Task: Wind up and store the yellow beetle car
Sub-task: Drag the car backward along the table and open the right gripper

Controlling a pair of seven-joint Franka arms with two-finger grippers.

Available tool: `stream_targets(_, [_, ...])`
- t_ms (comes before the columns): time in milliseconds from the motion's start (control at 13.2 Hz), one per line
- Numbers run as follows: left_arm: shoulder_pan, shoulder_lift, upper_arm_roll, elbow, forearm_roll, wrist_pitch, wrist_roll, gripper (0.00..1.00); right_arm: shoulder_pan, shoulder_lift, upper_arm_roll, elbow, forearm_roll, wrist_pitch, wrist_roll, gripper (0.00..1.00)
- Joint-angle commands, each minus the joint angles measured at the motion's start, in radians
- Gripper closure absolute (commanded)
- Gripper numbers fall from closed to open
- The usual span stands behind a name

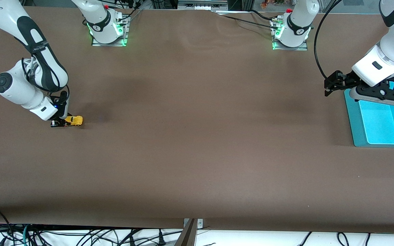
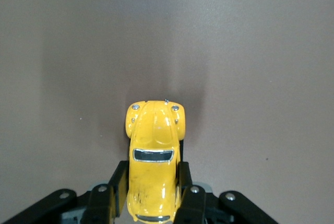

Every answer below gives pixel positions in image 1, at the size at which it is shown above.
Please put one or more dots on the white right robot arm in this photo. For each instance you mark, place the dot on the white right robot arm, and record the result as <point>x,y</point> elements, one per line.
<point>15,89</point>

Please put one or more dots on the yellow toy beetle car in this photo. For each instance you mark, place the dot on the yellow toy beetle car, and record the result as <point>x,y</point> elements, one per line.
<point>75,120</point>

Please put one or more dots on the teal plastic bin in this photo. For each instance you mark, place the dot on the teal plastic bin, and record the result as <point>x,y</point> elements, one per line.
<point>378,126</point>

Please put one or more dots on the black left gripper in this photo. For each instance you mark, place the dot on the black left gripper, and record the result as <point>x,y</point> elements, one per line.
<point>343,82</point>

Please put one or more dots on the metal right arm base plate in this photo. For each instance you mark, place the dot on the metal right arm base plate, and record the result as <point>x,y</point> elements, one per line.
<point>109,44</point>

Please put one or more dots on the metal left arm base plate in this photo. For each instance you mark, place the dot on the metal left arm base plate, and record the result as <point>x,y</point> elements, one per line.
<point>291,48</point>

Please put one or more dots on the grey table leg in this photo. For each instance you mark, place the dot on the grey table leg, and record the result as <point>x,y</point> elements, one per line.
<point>186,237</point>

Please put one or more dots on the grey device box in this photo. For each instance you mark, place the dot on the grey device box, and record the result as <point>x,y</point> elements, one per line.
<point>202,4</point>

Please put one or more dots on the small metal table bracket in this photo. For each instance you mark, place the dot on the small metal table bracket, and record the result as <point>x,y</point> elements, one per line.
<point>199,223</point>

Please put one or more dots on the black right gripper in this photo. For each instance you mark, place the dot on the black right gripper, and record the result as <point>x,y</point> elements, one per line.
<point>61,111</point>

